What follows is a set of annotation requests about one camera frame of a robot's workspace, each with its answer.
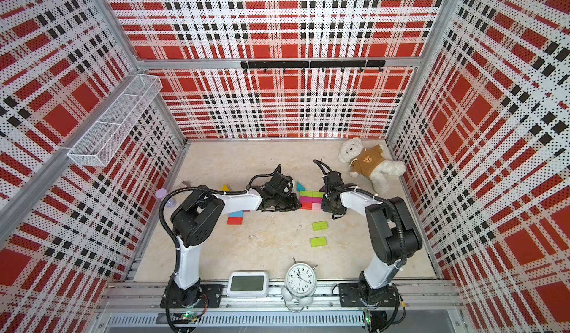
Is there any red block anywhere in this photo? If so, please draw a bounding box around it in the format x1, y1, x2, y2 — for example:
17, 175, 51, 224
301, 202, 313, 211
227, 217, 243, 226

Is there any red block front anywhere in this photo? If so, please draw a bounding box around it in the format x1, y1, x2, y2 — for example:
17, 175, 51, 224
227, 217, 243, 226

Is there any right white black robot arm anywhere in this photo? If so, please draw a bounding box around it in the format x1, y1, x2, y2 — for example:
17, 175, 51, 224
322, 171, 422, 306

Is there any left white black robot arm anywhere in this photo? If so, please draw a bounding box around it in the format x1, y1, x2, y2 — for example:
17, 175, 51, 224
158, 169, 301, 310

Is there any white teddy bear brown shirt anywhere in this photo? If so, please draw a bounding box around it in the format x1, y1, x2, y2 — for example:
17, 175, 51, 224
338, 138, 406, 193

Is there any white analog alarm clock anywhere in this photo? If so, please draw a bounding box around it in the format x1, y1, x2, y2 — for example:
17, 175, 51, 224
281, 258, 318, 313

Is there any white digital display device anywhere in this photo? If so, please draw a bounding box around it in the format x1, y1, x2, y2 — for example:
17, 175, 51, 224
227, 271, 270, 299

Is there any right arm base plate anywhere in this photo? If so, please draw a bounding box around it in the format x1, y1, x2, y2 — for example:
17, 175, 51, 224
338, 282, 400, 308

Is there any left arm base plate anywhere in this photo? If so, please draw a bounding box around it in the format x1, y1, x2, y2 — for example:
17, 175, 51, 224
160, 283, 224, 309

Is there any black hook rail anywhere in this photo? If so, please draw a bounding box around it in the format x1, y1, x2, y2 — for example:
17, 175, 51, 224
240, 59, 387, 71

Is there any white wire mesh basket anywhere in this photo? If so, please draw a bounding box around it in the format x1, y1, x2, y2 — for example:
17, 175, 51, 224
68, 74, 162, 167

